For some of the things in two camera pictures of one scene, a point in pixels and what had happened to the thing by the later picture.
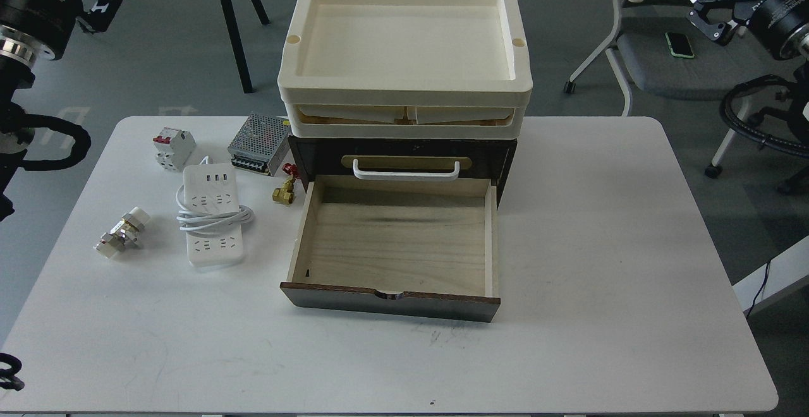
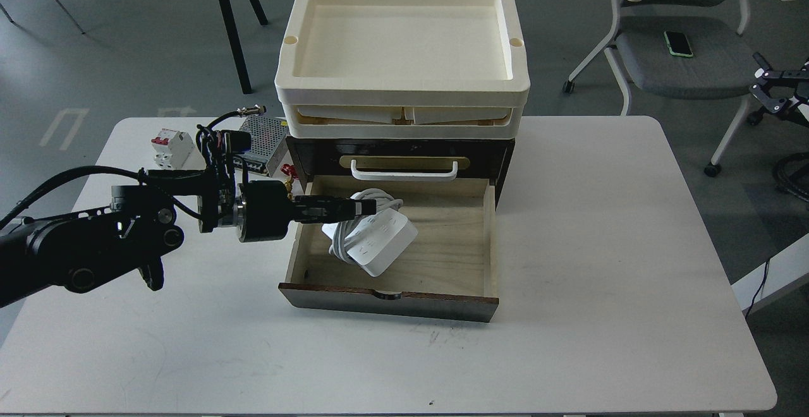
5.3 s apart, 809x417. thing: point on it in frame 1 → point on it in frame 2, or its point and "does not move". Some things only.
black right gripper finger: (719, 31) → (775, 105)
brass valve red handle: (285, 194) does not move
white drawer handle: (406, 175) does not move
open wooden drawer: (406, 246) does not move
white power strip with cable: (209, 213) → (373, 241)
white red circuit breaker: (174, 148) does not move
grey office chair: (657, 46) does not move
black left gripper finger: (100, 17) → (327, 205)
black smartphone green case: (679, 45) does not move
